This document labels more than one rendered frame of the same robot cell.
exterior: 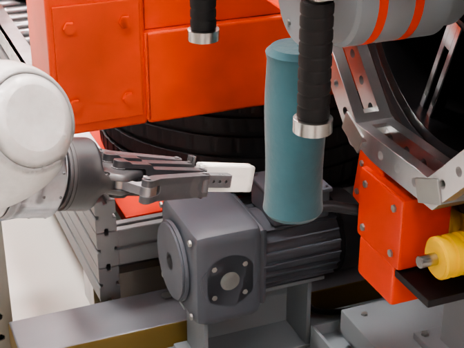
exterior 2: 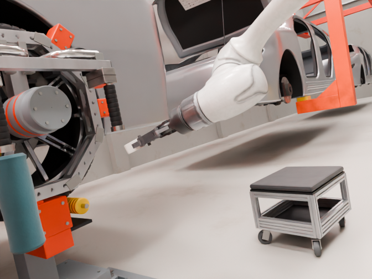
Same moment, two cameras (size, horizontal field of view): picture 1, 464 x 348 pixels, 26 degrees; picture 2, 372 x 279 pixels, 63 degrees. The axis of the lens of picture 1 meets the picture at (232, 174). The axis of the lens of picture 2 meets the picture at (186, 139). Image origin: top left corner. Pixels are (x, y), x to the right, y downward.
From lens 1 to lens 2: 163 cm
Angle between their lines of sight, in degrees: 115
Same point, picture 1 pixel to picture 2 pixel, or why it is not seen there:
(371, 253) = (54, 237)
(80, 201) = not seen: hidden behind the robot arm
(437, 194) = (79, 177)
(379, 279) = (63, 243)
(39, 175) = not seen: hidden behind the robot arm
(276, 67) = (21, 160)
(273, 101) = (25, 178)
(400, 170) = (55, 188)
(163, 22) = not seen: outside the picture
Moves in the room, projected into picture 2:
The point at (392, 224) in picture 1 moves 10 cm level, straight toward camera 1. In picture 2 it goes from (63, 210) to (94, 202)
